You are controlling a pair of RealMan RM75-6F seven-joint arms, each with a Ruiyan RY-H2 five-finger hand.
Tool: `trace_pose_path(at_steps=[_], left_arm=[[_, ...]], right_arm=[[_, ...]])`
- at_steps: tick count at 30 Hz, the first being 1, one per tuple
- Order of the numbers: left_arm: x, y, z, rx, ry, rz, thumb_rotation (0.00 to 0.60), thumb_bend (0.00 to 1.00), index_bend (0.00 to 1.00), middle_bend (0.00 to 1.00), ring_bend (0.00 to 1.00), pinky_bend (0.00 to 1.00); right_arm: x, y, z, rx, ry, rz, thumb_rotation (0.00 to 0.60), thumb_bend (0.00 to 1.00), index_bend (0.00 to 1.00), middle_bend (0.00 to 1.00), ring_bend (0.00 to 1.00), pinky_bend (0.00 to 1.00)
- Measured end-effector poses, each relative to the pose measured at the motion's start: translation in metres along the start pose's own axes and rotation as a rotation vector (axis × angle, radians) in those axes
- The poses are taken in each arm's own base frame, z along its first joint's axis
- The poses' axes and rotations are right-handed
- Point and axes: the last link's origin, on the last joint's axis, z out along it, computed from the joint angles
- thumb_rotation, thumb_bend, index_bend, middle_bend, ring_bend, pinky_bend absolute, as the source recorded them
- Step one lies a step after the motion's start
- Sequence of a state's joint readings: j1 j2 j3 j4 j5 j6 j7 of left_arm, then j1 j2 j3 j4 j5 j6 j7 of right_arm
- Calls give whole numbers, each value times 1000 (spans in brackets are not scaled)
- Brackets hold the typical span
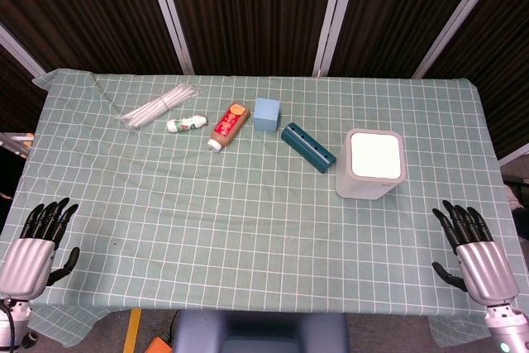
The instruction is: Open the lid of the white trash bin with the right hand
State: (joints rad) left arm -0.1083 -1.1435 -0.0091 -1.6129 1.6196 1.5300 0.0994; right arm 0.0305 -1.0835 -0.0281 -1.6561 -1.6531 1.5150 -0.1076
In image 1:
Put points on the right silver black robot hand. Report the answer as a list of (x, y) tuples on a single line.
[(487, 266)]

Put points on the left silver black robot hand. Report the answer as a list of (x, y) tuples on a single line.
[(25, 260)]

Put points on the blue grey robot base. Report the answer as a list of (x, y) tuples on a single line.
[(260, 332)]

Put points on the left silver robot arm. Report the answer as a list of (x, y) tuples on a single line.
[(9, 320)]

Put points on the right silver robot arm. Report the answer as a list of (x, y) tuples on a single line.
[(506, 328)]

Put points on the white square container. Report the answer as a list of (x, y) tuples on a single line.
[(370, 163)]

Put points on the yellow floor tape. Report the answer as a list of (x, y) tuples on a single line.
[(132, 330)]

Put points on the orange box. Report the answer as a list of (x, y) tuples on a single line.
[(159, 346)]

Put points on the bundle of white straws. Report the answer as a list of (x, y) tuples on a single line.
[(159, 106)]

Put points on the small white yogurt bottle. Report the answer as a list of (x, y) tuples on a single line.
[(186, 123)]

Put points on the dark teal cylinder with holes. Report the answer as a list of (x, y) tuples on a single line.
[(308, 148)]

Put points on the green checkered tablecloth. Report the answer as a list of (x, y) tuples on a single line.
[(256, 220)]

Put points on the brown drink bottle red label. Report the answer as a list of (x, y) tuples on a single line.
[(229, 125)]

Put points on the light blue cube block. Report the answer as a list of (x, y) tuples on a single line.
[(266, 115)]

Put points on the aluminium frame rail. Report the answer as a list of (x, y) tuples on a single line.
[(16, 142)]

